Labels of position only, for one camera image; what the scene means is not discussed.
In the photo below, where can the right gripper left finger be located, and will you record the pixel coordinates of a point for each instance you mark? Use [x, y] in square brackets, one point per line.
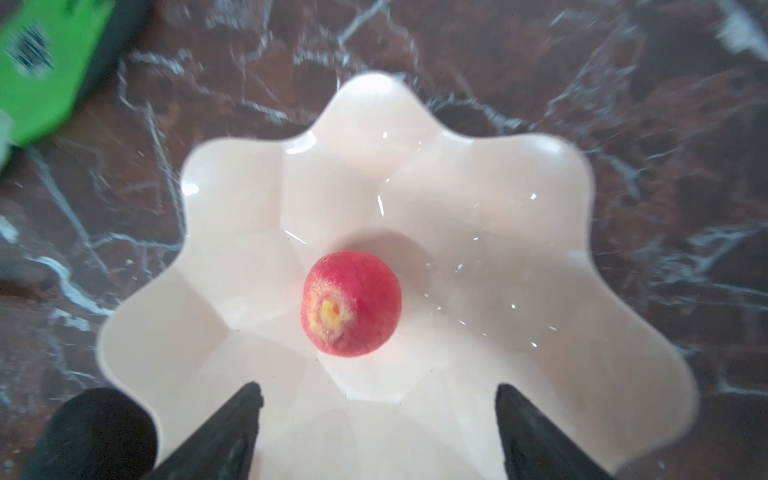
[223, 446]

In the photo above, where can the red fake apple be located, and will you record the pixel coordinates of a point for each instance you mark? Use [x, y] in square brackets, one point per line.
[352, 304]

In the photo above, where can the green black work glove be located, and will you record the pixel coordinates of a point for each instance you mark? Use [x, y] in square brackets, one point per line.
[53, 54]

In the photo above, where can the pink scalloped fruit bowl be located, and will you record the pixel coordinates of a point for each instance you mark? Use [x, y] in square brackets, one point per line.
[490, 241]

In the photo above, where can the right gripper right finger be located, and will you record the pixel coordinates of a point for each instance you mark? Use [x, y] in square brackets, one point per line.
[533, 446]

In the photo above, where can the dark fake avocado round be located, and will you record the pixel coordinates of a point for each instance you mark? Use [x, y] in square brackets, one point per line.
[98, 434]

